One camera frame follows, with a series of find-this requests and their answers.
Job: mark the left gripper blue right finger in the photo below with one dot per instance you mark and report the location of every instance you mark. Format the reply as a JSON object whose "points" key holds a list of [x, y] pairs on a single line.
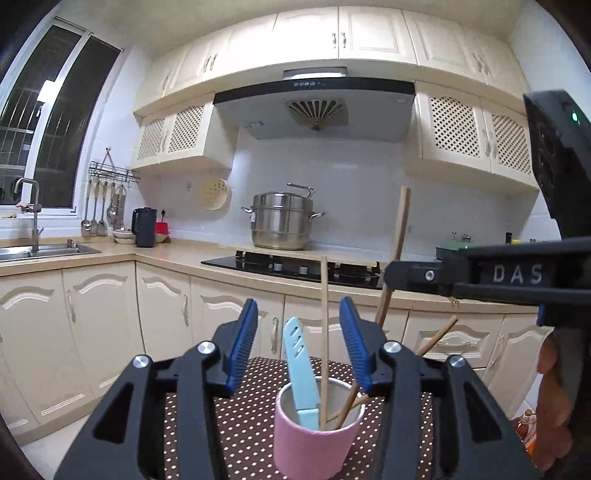
{"points": [[359, 353]]}

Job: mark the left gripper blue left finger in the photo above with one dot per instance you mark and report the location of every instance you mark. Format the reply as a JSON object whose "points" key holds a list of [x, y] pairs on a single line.
{"points": [[240, 345]]}

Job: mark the chrome kitchen faucet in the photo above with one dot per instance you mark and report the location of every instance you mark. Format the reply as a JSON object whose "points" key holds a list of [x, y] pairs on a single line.
{"points": [[33, 208]]}

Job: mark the steel kitchen sink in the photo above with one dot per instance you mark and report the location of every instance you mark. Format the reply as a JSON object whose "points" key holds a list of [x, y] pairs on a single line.
{"points": [[23, 253]]}

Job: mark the kitchen window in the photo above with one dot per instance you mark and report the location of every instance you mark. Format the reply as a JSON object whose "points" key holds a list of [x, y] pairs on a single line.
{"points": [[47, 111]]}

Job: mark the person's right hand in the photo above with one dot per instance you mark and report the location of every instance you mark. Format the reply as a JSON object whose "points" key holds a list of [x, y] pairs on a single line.
{"points": [[554, 439]]}

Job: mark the black gas stove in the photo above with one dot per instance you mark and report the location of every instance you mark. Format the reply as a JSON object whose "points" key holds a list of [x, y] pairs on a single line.
{"points": [[339, 273]]}

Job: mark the light blue knife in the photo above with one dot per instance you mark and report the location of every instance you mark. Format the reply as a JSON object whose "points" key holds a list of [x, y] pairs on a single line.
{"points": [[302, 378]]}

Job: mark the wooden chopstick in cup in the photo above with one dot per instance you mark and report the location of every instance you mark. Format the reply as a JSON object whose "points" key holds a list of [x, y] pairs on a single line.
{"points": [[376, 344]]}

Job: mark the green electric cooker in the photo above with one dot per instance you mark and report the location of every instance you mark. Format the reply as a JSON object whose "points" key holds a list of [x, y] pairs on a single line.
{"points": [[457, 242]]}

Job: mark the stainless steel steamer pot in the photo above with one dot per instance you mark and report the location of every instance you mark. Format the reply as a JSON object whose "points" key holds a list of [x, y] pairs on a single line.
{"points": [[282, 220]]}

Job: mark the pink utensil holder cup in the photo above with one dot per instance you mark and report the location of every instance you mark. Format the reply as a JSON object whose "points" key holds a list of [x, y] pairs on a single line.
{"points": [[299, 453]]}

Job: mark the red container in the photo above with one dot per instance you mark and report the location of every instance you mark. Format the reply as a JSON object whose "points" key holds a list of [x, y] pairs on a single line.
{"points": [[162, 228]]}

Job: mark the round bamboo trivet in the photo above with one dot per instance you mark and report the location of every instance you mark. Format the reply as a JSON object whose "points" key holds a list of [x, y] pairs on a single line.
{"points": [[213, 193]]}

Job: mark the black electric kettle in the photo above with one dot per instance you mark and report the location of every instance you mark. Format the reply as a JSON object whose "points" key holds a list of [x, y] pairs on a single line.
{"points": [[143, 227]]}

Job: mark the orange bottle on floor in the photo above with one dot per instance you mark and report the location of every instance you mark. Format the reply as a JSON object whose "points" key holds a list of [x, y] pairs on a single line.
{"points": [[526, 428]]}

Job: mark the hanging utensil rack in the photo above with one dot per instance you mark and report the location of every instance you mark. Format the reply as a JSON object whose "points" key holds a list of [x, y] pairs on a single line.
{"points": [[105, 197]]}

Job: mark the range hood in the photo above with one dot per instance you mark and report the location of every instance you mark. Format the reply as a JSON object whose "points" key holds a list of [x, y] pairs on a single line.
{"points": [[350, 108]]}

